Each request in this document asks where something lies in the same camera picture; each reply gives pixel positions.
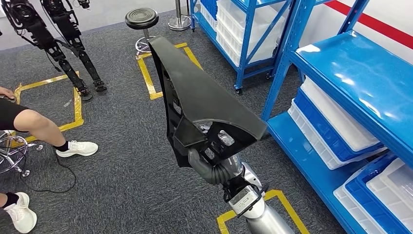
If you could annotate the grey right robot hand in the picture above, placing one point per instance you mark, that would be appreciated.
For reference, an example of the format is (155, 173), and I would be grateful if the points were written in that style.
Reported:
(195, 161)

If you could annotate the chrome stool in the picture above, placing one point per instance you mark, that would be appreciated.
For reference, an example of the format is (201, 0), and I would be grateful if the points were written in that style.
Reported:
(25, 173)

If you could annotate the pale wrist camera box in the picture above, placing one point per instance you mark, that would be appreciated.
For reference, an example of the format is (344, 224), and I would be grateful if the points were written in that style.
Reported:
(242, 198)

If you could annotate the yellow floor tape square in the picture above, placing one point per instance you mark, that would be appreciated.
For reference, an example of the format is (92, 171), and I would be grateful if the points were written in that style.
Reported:
(274, 194)
(146, 77)

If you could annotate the black humanoid robot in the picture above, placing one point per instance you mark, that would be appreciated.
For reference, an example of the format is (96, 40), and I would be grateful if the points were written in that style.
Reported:
(32, 32)

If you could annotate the blue plastic bin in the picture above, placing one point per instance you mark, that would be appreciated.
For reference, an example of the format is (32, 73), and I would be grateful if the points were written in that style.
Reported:
(209, 8)
(319, 124)
(371, 198)

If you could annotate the black round stool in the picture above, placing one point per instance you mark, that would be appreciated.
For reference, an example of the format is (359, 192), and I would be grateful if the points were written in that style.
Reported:
(142, 17)

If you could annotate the person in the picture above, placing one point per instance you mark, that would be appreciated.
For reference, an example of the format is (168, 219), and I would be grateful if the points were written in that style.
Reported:
(35, 124)

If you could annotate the blue metal shelf rack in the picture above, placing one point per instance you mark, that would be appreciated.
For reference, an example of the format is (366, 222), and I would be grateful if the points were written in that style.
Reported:
(355, 64)
(243, 48)

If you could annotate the black plastic car part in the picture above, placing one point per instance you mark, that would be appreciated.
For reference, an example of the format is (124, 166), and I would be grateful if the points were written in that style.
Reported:
(200, 97)

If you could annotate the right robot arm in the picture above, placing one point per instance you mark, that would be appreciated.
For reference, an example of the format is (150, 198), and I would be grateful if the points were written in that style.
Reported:
(267, 223)

